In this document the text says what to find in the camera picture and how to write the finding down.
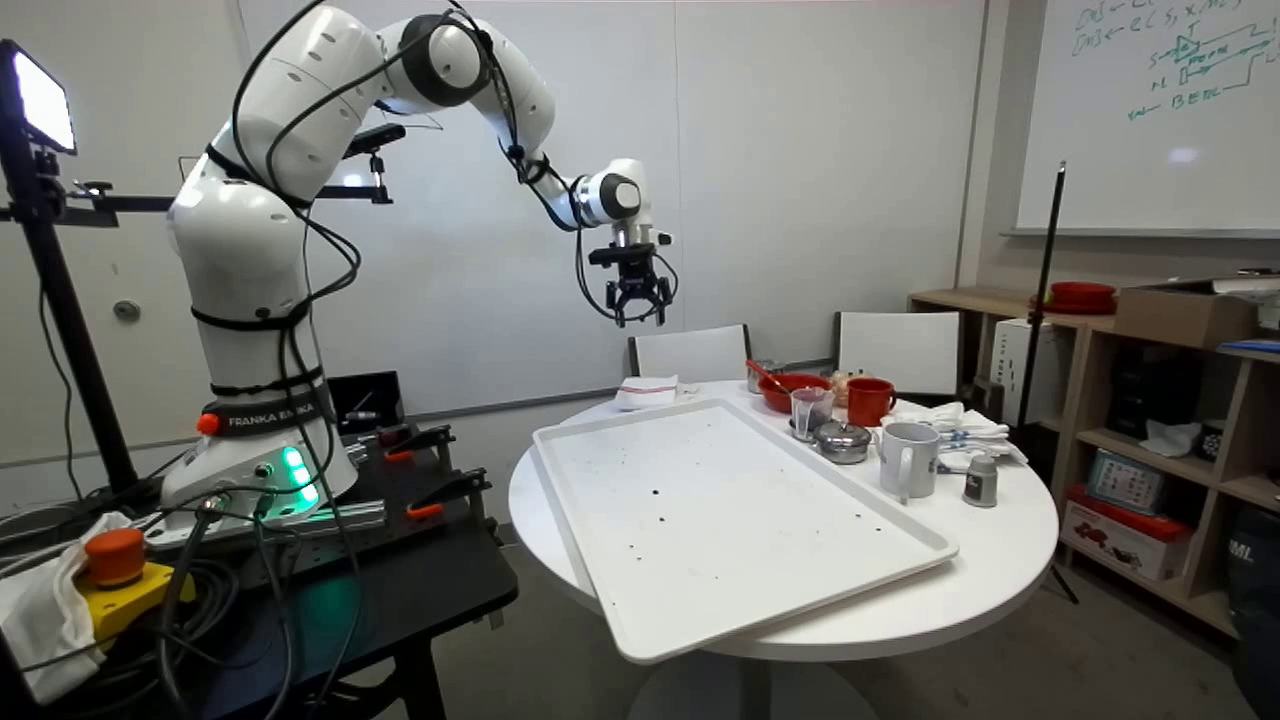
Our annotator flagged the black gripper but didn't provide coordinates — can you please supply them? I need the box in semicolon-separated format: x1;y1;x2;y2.
609;262;671;334

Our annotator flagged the white cloth with red stripes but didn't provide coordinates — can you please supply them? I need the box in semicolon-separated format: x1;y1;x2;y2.
611;378;688;412

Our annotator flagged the large white tray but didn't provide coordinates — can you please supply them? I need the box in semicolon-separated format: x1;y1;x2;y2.
528;391;965;670

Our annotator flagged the red bowl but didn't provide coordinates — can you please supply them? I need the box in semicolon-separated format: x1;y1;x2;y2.
749;357;837;415

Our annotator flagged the clear drinking glass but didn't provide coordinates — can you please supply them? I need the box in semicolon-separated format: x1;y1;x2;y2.
787;386;831;439

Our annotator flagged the red mug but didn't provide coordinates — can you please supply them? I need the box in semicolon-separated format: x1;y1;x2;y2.
845;378;902;434

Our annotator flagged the white chair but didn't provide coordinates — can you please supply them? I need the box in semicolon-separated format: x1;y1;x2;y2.
831;307;968;401

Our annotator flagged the black box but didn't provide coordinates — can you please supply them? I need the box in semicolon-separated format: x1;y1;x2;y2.
324;368;409;436

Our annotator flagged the white ceramic mug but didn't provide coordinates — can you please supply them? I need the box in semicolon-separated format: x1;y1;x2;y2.
872;415;949;507

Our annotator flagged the black robot cart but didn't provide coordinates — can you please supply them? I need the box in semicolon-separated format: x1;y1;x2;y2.
0;419;526;720

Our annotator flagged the pile of white napkins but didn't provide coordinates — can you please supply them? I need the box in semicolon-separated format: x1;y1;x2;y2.
888;396;1032;475

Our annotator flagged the white cabinet box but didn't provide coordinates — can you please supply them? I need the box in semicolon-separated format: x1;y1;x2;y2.
987;315;1073;427

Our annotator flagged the small metal can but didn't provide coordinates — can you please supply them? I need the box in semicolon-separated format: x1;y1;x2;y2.
959;452;1005;514

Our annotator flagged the thin black pole stand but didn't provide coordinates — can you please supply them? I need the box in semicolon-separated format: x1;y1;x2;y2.
1011;159;1088;610

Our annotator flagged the flat red dish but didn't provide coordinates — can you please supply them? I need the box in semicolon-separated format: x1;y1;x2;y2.
1046;278;1122;320

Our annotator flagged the wooden shelf unit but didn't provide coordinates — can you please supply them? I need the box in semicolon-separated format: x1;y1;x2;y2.
911;286;1280;641

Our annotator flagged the colourful picture box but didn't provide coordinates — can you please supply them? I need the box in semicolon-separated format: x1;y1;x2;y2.
1083;450;1176;516

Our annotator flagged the whiteboard with green writing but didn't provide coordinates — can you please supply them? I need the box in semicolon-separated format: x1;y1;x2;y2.
1011;0;1280;245

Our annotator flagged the red storage box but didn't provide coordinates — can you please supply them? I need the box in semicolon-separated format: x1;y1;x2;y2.
1062;483;1191;584

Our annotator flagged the brown cardboard box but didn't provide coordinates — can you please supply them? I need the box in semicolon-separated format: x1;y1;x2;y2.
1113;278;1263;354

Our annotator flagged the white bag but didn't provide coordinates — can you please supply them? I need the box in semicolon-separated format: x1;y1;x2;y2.
1140;415;1212;462

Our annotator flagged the yellow emergency stop box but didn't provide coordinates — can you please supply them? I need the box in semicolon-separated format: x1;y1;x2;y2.
78;525;182;644

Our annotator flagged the bright LED light panel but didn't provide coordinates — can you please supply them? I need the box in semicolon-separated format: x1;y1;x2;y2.
0;38;81;158

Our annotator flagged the crumpled white rag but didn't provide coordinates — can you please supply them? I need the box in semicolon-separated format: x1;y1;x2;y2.
0;514;136;708

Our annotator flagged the black bin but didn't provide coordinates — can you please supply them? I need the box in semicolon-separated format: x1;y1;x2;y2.
1225;506;1280;720

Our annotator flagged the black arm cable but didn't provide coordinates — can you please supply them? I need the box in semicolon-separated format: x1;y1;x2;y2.
227;0;686;334

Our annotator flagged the black camera on bar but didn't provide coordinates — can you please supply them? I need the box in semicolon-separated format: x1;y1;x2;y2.
346;119;413;163

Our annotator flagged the black cable bundle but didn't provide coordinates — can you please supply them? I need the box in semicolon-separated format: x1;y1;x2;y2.
136;497;372;720

